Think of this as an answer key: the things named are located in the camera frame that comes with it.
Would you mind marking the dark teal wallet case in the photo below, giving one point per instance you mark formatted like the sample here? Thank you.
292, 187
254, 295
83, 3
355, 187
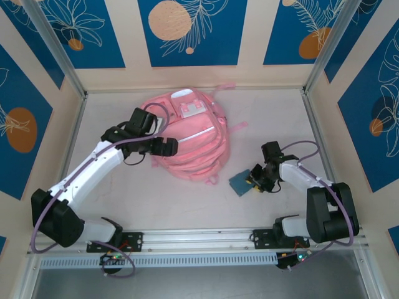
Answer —
238, 185

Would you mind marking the pink backpack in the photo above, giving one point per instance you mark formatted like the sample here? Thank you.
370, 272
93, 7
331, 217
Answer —
193, 155

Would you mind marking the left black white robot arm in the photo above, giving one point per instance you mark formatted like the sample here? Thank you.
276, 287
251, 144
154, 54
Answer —
87, 174

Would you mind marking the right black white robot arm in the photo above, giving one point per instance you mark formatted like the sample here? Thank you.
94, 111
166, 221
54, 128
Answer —
299, 177

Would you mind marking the right controller circuit board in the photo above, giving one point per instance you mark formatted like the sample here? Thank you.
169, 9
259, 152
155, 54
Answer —
293, 260

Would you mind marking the controller circuit board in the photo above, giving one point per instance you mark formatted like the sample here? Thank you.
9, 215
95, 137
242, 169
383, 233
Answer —
293, 260
113, 258

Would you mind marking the left controller circuit board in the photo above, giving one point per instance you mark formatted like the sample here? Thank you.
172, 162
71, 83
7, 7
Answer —
113, 258

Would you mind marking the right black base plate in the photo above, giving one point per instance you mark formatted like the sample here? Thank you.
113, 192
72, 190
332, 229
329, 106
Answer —
263, 238

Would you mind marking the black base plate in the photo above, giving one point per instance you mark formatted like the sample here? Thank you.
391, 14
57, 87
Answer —
263, 238
134, 241

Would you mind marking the aluminium front rail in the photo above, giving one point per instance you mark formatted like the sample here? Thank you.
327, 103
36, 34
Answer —
199, 238

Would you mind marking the blue floral wall panel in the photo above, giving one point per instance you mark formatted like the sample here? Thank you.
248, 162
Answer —
103, 46
358, 140
346, 53
280, 37
18, 93
37, 53
218, 46

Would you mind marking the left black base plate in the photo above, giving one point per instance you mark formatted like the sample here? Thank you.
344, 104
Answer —
134, 241

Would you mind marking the left aluminium corner post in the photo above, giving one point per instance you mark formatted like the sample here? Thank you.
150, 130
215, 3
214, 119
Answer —
56, 46

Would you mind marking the aluminium corner post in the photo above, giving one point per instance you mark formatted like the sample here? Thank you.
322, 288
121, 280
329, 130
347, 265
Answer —
327, 50
56, 46

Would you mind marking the right aluminium corner post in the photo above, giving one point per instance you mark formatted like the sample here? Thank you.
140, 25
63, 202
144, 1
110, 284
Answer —
327, 50

